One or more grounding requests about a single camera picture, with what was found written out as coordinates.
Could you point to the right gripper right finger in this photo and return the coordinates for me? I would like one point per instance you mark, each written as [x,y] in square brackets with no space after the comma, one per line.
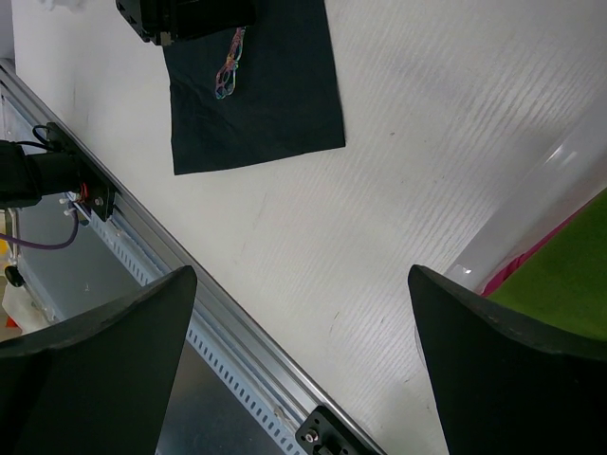
[503,382]

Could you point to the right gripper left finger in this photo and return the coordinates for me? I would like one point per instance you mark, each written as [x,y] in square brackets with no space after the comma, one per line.
[100,382]

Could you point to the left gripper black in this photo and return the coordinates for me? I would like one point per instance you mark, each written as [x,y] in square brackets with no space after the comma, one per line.
[163,22]

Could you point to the iridescent rainbow fork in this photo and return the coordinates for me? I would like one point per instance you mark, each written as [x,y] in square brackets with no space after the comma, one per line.
[225,80]

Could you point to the dark navy paper napkin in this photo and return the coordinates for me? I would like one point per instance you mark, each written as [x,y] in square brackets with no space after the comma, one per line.
[286,100]

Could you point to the large white storage bin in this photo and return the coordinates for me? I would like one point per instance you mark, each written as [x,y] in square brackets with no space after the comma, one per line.
[568,176]

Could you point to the aluminium mounting rail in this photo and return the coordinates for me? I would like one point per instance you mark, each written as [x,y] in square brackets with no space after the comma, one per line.
[63,282]

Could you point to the white slotted cable duct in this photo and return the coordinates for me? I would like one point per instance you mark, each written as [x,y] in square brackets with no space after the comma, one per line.
[217,406]

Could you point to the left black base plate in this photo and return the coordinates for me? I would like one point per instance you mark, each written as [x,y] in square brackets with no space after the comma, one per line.
[97,191]

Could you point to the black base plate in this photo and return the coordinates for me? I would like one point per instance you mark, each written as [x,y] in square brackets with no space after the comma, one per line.
[97,191]
[324,433]

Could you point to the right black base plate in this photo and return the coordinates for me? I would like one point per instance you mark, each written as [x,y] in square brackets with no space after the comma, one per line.
[324,433]

